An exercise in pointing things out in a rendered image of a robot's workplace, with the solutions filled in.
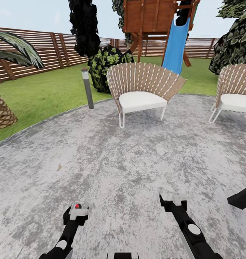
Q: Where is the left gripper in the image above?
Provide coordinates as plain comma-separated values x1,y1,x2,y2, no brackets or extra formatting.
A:
63,207,88,233

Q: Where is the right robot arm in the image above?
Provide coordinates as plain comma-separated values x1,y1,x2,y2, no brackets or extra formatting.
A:
159,194,223,259

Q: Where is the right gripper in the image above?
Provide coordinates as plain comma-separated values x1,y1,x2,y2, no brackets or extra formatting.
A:
159,195,187,218

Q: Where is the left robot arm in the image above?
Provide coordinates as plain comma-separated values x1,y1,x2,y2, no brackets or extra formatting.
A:
39,207,89,259

